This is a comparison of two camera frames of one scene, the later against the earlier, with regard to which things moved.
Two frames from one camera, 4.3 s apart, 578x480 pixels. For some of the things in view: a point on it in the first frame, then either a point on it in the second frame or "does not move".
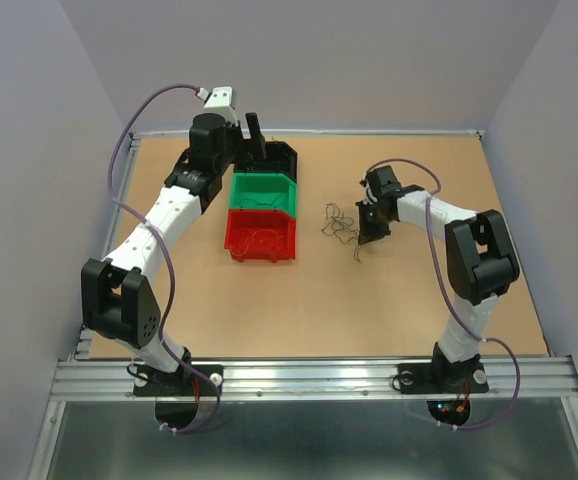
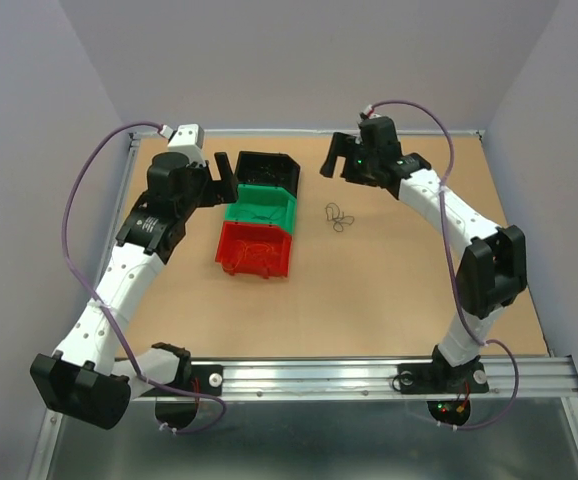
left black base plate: [182, 381] does not move
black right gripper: [366, 232] -> [338, 147]
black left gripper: [256, 136] -> [219, 191]
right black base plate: [443, 376] does not move
